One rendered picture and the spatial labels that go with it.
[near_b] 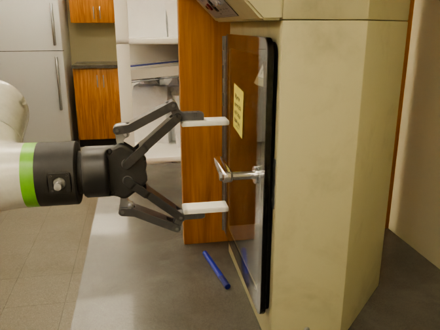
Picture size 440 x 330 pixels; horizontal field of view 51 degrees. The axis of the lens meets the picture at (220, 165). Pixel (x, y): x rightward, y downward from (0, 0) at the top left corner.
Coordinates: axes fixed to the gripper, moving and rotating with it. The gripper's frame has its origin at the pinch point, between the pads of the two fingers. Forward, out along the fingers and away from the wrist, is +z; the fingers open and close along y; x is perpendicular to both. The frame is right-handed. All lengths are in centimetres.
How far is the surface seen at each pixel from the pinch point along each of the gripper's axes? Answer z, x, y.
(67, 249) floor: -62, 221, -120
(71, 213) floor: -67, 282, -120
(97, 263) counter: -21.7, 20.8, -26.0
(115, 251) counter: -18.2, 25.4, -26.0
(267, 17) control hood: 3.8, -10.9, 21.3
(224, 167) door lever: -0.1, -3.8, 0.8
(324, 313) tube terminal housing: 13.8, -10.9, -20.6
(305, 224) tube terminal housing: 10.0, -10.9, -5.9
